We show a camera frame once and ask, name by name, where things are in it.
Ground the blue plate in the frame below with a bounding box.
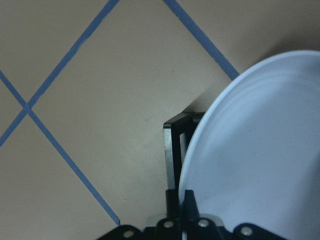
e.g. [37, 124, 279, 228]
[178, 50, 320, 240]

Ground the black dish rack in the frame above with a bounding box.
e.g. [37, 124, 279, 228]
[163, 111, 205, 190]

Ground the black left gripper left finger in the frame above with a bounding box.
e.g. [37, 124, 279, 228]
[165, 189, 181, 224]

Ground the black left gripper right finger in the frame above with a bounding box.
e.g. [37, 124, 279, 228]
[183, 190, 200, 222]

